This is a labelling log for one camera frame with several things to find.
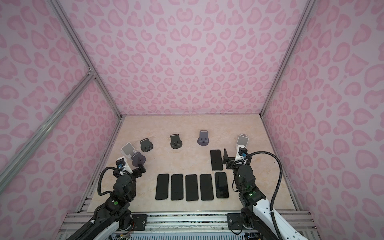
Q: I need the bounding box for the purple stand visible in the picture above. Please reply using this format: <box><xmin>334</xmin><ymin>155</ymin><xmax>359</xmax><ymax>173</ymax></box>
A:
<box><xmin>132</xmin><ymin>152</ymin><xmax>146</xmax><ymax>167</ymax></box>

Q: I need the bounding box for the black phone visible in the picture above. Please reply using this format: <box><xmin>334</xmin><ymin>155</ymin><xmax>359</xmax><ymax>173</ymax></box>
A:
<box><xmin>215</xmin><ymin>172</ymin><xmax>229</xmax><ymax>199</ymax></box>
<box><xmin>210</xmin><ymin>150</ymin><xmax>223</xmax><ymax>171</ymax></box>
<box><xmin>155</xmin><ymin>174</ymin><xmax>170</xmax><ymax>201</ymax></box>
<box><xmin>171</xmin><ymin>174</ymin><xmax>184</xmax><ymax>201</ymax></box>
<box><xmin>200</xmin><ymin>174</ymin><xmax>214</xmax><ymax>201</ymax></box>

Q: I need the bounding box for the white phone stand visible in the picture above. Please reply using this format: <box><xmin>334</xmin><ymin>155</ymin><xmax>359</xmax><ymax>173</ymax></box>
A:
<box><xmin>121</xmin><ymin>143</ymin><xmax>137</xmax><ymax>159</ymax></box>

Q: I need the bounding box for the dark stand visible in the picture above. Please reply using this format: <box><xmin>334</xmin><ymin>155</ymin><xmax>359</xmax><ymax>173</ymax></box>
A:
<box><xmin>170</xmin><ymin>134</ymin><xmax>183</xmax><ymax>150</ymax></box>
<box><xmin>140</xmin><ymin>138</ymin><xmax>154</xmax><ymax>153</ymax></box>
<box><xmin>197</xmin><ymin>130</ymin><xmax>210</xmax><ymax>147</ymax></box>

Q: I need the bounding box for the pink-edged phone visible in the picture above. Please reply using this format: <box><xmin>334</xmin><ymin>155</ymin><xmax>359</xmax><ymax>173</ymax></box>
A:
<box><xmin>186</xmin><ymin>174</ymin><xmax>199</xmax><ymax>202</ymax></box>

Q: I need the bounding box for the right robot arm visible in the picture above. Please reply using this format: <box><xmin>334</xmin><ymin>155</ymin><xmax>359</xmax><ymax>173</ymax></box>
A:
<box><xmin>222</xmin><ymin>146</ymin><xmax>306</xmax><ymax>240</ymax></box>

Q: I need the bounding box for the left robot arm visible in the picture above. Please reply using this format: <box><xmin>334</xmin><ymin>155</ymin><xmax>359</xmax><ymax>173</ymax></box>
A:
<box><xmin>69</xmin><ymin>164</ymin><xmax>146</xmax><ymax>240</ymax></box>

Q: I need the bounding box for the back right white stand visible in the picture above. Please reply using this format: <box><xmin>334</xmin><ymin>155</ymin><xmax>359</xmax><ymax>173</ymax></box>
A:
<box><xmin>237</xmin><ymin>134</ymin><xmax>249</xmax><ymax>147</ymax></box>

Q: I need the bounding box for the left diagonal aluminium bar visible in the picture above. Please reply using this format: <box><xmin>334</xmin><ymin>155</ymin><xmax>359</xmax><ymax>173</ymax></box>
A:
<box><xmin>1</xmin><ymin>71</ymin><xmax>94</xmax><ymax>193</ymax></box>

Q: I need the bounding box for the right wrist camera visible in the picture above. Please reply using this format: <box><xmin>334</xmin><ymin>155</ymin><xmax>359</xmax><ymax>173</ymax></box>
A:
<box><xmin>235</xmin><ymin>145</ymin><xmax>248</xmax><ymax>161</ymax></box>

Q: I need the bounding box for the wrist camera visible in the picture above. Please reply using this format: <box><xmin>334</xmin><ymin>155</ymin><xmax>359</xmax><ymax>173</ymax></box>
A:
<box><xmin>116</xmin><ymin>157</ymin><xmax>133</xmax><ymax>174</ymax></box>
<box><xmin>235</xmin><ymin>145</ymin><xmax>248</xmax><ymax>161</ymax></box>

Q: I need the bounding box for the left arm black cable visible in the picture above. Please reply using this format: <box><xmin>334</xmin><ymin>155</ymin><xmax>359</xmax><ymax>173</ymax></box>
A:
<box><xmin>97</xmin><ymin>166</ymin><xmax>122</xmax><ymax>197</ymax></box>

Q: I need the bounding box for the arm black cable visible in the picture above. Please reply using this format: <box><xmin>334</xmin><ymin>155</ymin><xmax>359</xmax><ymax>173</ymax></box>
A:
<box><xmin>244</xmin><ymin>150</ymin><xmax>284</xmax><ymax>240</ymax></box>
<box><xmin>97</xmin><ymin>166</ymin><xmax>122</xmax><ymax>197</ymax></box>

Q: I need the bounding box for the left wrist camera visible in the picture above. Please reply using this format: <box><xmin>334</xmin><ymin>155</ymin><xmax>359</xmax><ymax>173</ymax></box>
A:
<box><xmin>116</xmin><ymin>157</ymin><xmax>133</xmax><ymax>174</ymax></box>

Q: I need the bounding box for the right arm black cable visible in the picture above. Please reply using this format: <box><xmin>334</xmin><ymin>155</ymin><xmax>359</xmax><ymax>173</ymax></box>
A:
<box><xmin>244</xmin><ymin>150</ymin><xmax>284</xmax><ymax>240</ymax></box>

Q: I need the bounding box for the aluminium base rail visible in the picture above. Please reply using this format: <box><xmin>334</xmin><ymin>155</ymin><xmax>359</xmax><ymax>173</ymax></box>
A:
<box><xmin>55</xmin><ymin>209</ymin><xmax>319</xmax><ymax>240</ymax></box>

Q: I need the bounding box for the right corner aluminium post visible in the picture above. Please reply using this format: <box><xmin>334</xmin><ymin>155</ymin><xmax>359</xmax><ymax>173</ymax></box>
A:
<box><xmin>260</xmin><ymin>0</ymin><xmax>318</xmax><ymax>119</ymax></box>

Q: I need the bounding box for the corner aluminium post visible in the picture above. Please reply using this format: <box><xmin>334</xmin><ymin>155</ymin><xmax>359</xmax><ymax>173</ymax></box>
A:
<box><xmin>260</xmin><ymin>0</ymin><xmax>318</xmax><ymax>119</ymax></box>
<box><xmin>47</xmin><ymin>0</ymin><xmax>123</xmax><ymax>120</ymax></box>

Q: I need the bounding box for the left corner aluminium post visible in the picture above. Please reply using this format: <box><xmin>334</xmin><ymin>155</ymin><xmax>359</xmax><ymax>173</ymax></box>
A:
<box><xmin>47</xmin><ymin>0</ymin><xmax>123</xmax><ymax>120</ymax></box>

